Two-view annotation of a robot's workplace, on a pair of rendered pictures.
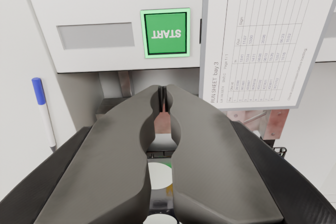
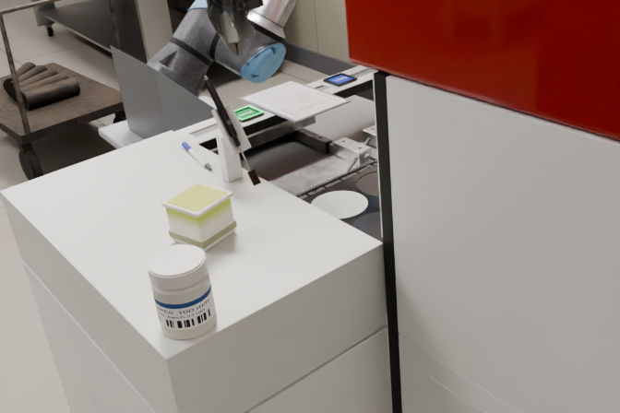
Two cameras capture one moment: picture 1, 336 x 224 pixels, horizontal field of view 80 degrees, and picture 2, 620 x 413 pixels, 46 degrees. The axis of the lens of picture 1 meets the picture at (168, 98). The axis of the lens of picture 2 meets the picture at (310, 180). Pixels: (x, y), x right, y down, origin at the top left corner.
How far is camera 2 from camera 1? 1.54 m
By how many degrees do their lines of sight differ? 91
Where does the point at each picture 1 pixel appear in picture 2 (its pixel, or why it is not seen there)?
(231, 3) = (266, 100)
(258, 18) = (282, 98)
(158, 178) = (346, 204)
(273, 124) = not seen: hidden behind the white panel
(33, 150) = (192, 179)
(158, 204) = not seen: hidden behind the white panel
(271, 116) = (369, 132)
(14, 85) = (170, 154)
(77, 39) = (201, 134)
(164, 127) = (307, 183)
